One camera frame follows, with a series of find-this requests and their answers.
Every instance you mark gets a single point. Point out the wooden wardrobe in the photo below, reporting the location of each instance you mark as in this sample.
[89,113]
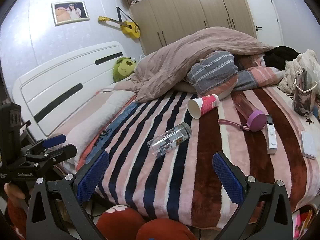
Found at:
[190,7]

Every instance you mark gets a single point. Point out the framed photo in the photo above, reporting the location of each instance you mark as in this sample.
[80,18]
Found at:
[70,12]

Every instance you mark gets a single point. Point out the pink bottle with purple lid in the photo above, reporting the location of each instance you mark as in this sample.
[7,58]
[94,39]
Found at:
[246,110]

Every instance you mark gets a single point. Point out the yellow guitar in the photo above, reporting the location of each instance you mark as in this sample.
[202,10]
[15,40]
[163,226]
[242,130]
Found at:
[127,27]

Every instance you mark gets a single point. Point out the clear plastic cup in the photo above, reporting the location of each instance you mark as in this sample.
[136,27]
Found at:
[170,140]

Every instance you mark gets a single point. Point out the white bed headboard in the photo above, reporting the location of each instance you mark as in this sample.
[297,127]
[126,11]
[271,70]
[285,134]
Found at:
[57,80]

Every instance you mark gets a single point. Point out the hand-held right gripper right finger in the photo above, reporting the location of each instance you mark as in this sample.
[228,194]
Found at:
[230,180]

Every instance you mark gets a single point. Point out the pink checked quilt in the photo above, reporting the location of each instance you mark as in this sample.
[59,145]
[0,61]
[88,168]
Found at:
[260,77]

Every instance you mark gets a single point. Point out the striped fleece blanket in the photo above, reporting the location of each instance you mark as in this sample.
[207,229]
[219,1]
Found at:
[200,160]

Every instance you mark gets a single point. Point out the green plush toy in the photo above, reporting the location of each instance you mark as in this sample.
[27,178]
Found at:
[122,68]

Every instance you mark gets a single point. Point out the person's left hand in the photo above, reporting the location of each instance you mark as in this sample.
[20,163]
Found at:
[16,191]

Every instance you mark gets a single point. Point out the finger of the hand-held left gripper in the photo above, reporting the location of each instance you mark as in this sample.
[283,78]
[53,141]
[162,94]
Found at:
[62,153]
[53,140]

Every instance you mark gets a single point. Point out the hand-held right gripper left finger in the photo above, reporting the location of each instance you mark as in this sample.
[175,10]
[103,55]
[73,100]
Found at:
[92,178]

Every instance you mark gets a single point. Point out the white door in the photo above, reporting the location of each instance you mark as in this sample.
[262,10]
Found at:
[265,15]

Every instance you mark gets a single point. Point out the white power bank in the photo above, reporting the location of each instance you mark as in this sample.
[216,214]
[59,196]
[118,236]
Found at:
[308,145]

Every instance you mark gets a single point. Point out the white pink paper cup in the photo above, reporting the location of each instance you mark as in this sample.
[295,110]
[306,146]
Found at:
[205,105]

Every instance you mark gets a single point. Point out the colourful paper bag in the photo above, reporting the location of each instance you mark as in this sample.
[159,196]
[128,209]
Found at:
[302,222]

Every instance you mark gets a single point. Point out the grey blue striped pillow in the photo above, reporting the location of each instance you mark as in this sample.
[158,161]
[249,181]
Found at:
[212,72]

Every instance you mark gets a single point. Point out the white long pillow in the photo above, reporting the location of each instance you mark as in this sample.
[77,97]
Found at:
[100,115]

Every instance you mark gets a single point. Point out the white remote control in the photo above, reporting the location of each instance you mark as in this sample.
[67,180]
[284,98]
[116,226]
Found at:
[271,135]

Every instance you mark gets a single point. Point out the white fluffy blanket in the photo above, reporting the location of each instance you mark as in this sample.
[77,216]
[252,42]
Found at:
[300,67]

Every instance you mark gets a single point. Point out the red plush slipper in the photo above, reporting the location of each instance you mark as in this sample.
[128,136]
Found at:
[165,230]
[120,221]

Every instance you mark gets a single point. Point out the pink duvet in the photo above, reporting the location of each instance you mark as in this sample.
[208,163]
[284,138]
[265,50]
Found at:
[180,55]

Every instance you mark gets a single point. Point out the black garment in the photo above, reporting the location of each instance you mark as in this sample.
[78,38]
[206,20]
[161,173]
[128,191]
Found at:
[282,56]

